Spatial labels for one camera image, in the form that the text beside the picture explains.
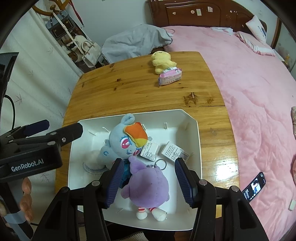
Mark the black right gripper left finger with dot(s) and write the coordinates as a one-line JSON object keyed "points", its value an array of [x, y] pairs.
{"points": [[99, 195]]}

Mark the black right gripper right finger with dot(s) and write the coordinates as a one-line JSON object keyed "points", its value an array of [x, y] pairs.
{"points": [[200, 195]]}

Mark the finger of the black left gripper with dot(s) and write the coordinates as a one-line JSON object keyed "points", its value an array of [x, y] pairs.
{"points": [[31, 129], [65, 135]]}

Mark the blue drawstring pouch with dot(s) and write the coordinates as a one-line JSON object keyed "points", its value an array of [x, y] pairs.
{"points": [[126, 174]]}

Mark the purple doll plush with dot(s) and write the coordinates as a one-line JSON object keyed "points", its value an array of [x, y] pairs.
{"points": [[147, 189]]}

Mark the blue pony plush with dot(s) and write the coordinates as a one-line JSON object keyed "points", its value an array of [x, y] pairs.
{"points": [[125, 140]]}

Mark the pink tissue pack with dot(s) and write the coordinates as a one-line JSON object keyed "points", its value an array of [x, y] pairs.
{"points": [[169, 76]]}

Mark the yellow chick plush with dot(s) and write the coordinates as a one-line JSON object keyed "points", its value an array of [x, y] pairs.
{"points": [[161, 60]]}

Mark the small white printed box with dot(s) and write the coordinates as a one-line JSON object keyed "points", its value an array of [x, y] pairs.
{"points": [[173, 152]]}

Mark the left hand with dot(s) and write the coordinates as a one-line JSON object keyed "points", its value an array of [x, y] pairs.
{"points": [[25, 202]]}

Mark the white curtain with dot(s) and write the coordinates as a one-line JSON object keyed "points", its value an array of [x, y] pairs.
{"points": [[43, 77]]}

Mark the black smartphone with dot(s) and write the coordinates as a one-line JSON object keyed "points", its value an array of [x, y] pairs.
{"points": [[253, 189]]}

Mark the white plastic tray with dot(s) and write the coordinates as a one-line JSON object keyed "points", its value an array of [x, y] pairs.
{"points": [[175, 126]]}

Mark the white paper tag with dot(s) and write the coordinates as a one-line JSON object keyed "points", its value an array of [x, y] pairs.
{"points": [[149, 151]]}

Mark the white handbag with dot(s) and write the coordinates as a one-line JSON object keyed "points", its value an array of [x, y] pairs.
{"points": [[90, 51]]}

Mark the pink bed quilt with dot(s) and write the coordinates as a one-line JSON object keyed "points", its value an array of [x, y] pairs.
{"points": [[259, 93]]}

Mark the grey cloth on nightstand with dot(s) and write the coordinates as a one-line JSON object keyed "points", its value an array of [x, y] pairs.
{"points": [[135, 42]]}

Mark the wooden coat rack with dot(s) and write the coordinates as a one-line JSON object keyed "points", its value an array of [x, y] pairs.
{"points": [[54, 6]]}

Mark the white pink pillow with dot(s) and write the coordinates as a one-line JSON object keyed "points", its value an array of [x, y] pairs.
{"points": [[256, 28]]}

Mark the brown wooden headboard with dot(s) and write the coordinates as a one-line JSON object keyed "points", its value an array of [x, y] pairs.
{"points": [[219, 13]]}

